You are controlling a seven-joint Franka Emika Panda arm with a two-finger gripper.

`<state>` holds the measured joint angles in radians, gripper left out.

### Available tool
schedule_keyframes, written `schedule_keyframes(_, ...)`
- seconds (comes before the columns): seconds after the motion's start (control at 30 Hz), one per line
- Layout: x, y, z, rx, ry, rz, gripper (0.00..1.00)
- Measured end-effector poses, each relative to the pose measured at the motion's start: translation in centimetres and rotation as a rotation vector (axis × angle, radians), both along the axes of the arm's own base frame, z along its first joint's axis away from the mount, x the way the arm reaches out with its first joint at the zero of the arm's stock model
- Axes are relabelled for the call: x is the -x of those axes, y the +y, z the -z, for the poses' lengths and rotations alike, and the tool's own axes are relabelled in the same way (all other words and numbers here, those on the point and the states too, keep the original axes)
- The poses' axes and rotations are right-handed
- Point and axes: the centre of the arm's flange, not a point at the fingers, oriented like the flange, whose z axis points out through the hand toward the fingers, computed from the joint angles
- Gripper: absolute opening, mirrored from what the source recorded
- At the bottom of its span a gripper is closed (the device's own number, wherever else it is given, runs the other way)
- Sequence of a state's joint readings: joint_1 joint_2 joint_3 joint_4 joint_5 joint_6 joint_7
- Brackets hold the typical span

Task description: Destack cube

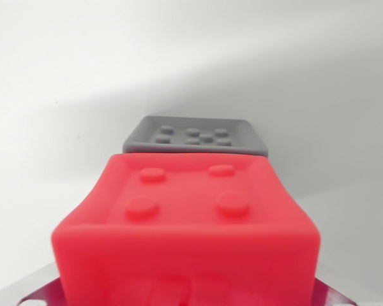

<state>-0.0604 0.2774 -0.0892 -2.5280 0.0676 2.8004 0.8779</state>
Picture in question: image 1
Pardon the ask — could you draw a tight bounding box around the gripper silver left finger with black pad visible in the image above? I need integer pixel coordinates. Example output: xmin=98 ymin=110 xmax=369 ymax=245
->
xmin=17 ymin=277 xmax=68 ymax=306

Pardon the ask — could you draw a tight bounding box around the red cube with studs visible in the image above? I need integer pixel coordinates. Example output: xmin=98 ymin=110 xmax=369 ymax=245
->
xmin=50 ymin=152 xmax=322 ymax=306

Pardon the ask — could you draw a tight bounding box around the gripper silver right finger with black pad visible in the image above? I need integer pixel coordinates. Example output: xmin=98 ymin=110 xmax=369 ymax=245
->
xmin=310 ymin=276 xmax=365 ymax=306

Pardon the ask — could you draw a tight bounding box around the grey cube with studs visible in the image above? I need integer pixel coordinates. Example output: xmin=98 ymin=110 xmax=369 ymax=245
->
xmin=122 ymin=115 xmax=270 ymax=158

